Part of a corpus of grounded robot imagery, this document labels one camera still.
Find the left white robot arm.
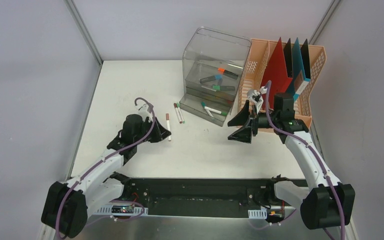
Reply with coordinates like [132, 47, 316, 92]
[41, 114, 172, 239]

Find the orange highlighter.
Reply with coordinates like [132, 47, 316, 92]
[217, 68, 239, 80]

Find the teal marker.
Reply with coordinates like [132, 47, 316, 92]
[201, 101, 214, 118]

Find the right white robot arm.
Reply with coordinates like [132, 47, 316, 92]
[228, 90, 356, 230]

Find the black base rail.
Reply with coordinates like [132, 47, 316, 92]
[69, 177, 306, 220]

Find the green highlighter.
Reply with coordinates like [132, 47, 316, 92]
[212, 85, 236, 92]

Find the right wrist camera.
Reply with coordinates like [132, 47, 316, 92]
[246, 86, 268, 114]

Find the teal notebook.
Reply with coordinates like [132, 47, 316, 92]
[286, 37, 311, 102]

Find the dark green cap marker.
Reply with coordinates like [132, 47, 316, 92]
[208, 107, 228, 116]

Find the red folder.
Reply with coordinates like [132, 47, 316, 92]
[260, 38, 293, 109]

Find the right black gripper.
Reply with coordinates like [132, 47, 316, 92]
[227, 100, 279, 144]

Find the brown marker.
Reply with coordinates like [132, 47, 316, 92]
[173, 102, 183, 124]

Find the clear grey drawer box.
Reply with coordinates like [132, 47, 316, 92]
[179, 26, 252, 126]

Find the blue black marker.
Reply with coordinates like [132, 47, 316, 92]
[199, 74, 223, 84]

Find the peach file organizer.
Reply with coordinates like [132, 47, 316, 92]
[237, 38, 327, 127]

